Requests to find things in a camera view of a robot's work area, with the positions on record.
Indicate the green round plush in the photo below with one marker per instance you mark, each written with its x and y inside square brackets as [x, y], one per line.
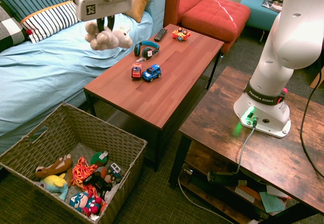
[97, 159]

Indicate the teal chair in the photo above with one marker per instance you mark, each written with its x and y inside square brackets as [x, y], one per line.
[253, 9]

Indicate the white stuffed unicorn toy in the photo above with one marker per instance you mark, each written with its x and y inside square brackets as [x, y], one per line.
[108, 40]

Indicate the yellow striped pillow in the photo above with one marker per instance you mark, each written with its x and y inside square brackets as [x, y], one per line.
[138, 6]

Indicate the black power tool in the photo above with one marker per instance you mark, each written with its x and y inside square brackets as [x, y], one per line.
[222, 178]

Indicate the blue toy car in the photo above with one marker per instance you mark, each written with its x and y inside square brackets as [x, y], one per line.
[152, 73]

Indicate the black white checked pillow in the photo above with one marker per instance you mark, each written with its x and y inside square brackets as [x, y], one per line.
[10, 29]

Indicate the teal paper notebook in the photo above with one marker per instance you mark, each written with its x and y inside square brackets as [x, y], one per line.
[272, 202]

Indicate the brown deer plush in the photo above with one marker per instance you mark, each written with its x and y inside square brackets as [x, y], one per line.
[50, 169]

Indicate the small toy jeep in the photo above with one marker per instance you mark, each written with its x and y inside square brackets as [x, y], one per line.
[114, 169]

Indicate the red tufted ottoman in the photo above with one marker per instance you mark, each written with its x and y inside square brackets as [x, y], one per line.
[215, 16]

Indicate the blue striped pillow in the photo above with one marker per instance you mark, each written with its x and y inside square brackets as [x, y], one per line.
[38, 1]

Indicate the red toy fire truck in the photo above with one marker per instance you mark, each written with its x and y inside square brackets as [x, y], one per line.
[136, 72]

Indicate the red armchair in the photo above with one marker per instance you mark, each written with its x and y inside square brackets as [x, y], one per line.
[192, 1]

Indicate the cardboard box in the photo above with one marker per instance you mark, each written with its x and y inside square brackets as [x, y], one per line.
[319, 80]

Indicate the yellow blue plush toy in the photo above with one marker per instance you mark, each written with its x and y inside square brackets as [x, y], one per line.
[54, 181]

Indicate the Captain America plush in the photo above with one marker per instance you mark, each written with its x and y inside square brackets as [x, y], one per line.
[81, 201]

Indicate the reddish wooden coffee table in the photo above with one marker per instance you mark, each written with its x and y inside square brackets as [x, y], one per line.
[164, 82]

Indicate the black blue headphones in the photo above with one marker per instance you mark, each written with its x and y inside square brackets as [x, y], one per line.
[146, 50]

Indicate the black remote control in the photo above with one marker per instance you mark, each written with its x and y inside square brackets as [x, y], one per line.
[160, 34]

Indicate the red flame pattern plush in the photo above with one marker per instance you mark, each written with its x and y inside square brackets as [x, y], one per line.
[81, 174]

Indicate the magazine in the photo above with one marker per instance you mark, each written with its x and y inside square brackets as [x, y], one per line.
[277, 6]
[267, 3]

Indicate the black toy car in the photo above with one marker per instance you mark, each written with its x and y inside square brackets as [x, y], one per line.
[97, 181]

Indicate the rustic dark wood table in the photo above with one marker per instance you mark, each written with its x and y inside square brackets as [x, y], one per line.
[215, 112]

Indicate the grey woven basket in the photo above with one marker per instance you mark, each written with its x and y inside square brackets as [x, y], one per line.
[76, 127]

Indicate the orange toy vehicle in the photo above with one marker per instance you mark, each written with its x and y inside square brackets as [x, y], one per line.
[181, 34]

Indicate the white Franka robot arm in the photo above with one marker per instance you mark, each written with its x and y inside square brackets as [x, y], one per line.
[276, 56]

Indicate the light blue sofa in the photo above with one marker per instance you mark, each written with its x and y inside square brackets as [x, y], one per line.
[50, 69]

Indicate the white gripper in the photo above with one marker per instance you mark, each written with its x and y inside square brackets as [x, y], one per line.
[108, 6]

